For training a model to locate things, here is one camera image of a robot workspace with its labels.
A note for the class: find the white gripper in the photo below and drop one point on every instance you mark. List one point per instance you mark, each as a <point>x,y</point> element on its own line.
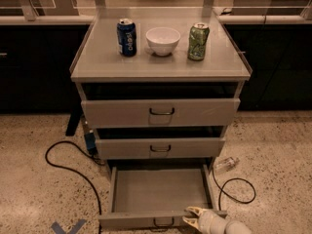
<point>206,220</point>

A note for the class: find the grey bottom drawer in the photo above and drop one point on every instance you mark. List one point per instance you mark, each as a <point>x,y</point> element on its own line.
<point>156,196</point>

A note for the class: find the grey drawer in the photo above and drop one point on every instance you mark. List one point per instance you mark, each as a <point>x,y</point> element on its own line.
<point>160,112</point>
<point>153,148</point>
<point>156,196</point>

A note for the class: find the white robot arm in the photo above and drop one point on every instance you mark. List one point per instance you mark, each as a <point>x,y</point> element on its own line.
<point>235,227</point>

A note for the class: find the grey middle drawer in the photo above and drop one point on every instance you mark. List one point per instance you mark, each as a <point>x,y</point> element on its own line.
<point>153,148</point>

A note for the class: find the grey top drawer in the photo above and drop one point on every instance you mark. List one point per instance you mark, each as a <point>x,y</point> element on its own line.
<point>160,112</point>

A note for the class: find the grey drawer cabinet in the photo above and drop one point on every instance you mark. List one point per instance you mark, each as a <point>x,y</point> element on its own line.
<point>102,73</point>

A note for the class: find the clear plastic connector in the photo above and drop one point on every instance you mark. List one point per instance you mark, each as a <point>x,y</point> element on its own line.
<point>226,165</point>

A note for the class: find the blue power adapter box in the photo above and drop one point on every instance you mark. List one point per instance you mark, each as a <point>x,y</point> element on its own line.
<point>90,143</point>

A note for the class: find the white bowl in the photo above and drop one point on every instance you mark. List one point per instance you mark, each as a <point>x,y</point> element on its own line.
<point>162,40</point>

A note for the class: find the green soda can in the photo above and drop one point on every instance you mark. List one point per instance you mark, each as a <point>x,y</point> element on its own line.
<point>198,36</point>

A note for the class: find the dark lab counter right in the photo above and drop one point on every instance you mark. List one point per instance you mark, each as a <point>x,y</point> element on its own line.
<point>279,52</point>

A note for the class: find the dark lab counter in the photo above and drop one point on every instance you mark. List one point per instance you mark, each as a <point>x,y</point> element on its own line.
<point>279,52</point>
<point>35,65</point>

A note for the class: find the blue Pepsi can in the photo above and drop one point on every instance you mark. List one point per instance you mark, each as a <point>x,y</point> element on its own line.
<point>127,37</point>

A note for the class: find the dark lab counter left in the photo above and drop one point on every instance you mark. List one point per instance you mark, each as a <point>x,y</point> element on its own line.
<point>35,65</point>

